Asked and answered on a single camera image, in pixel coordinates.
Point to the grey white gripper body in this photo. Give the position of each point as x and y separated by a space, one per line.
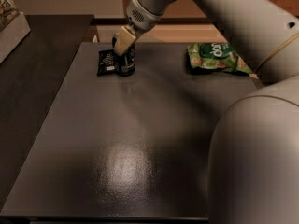
140 16

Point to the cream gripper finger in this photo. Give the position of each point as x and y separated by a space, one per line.
125 39

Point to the white box on counter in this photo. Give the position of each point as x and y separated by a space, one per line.
13 35

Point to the snack bag in box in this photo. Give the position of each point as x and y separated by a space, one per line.
8 12

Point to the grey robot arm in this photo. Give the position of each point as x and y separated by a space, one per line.
253 164

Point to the black rxbar chocolate wrapper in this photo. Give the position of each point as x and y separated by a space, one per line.
106 62

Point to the dark side counter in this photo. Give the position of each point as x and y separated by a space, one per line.
30 77

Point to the green chip bag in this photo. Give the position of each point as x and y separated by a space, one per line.
207 58

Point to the blue pepsi can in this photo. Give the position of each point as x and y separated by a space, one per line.
125 64

